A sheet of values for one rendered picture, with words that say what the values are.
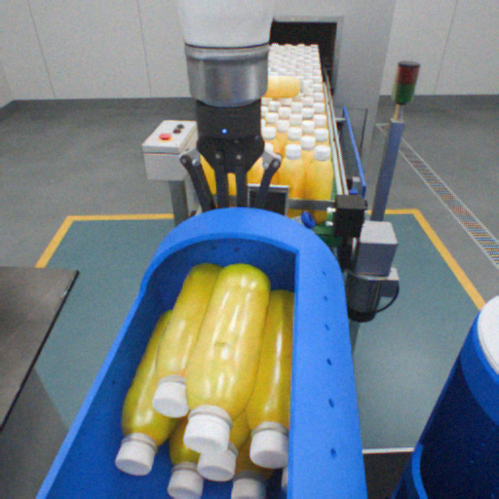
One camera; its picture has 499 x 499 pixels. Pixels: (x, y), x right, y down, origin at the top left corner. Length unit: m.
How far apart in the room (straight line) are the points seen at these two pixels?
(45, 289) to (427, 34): 5.09
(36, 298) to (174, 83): 4.52
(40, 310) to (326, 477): 0.57
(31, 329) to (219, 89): 0.49
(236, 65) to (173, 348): 0.30
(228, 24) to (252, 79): 0.06
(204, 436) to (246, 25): 0.37
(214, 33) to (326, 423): 0.36
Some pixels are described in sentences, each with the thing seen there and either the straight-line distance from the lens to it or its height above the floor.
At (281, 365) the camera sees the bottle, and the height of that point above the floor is 1.14.
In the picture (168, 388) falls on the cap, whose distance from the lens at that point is 0.44.
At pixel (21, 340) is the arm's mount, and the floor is 1.01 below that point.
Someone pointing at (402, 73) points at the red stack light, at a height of 1.24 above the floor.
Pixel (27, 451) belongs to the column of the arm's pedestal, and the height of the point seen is 0.75.
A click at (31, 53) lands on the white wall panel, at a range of 5.55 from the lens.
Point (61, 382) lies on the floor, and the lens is 2.01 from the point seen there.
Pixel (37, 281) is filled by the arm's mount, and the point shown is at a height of 1.02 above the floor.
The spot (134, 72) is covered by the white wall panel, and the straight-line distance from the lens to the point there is 5.22.
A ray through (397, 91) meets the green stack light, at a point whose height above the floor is 1.19.
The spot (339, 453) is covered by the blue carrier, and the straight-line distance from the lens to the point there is 0.35.
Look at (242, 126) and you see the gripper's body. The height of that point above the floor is 1.34.
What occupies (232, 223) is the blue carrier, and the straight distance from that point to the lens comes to 0.48.
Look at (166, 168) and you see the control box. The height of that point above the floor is 1.04.
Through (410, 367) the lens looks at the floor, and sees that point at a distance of 2.00.
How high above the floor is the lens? 1.49
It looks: 36 degrees down
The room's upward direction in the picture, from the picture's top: straight up
